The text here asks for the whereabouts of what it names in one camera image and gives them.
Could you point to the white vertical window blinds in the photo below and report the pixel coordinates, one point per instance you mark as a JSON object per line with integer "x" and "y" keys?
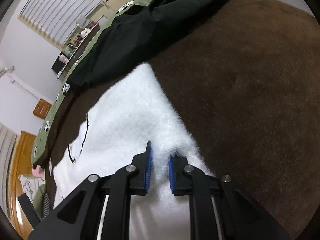
{"x": 55, "y": 20}

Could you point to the black garment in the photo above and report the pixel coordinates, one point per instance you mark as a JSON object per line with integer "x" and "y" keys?
{"x": 136, "y": 38}

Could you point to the green folded quilt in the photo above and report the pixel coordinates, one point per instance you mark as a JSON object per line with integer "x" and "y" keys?
{"x": 37, "y": 201}

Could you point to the white printed pillow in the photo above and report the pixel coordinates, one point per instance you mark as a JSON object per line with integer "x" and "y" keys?
{"x": 30, "y": 184}

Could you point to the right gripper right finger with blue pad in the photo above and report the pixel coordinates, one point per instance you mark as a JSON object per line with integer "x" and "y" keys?
{"x": 220, "y": 208}

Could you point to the dark wall shelf desk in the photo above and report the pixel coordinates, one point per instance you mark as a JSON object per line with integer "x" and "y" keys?
{"x": 84, "y": 32}

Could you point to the small wooden drawer cabinet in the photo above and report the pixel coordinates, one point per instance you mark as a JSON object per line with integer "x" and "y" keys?
{"x": 42, "y": 108}

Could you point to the green panda bedsheet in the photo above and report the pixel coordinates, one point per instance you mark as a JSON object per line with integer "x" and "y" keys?
{"x": 39, "y": 151}

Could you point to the wooden headboard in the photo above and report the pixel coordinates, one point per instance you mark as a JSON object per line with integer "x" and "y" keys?
{"x": 20, "y": 163}

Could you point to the white fluffy cardigan black trim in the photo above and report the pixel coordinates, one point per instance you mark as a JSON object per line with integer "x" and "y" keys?
{"x": 133, "y": 112}

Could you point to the grey striped garment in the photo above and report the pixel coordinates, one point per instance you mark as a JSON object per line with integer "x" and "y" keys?
{"x": 46, "y": 206}

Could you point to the brown fleece blanket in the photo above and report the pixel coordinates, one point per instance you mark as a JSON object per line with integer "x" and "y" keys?
{"x": 245, "y": 84}

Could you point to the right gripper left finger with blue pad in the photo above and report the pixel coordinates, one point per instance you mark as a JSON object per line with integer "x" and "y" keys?
{"x": 99, "y": 207}

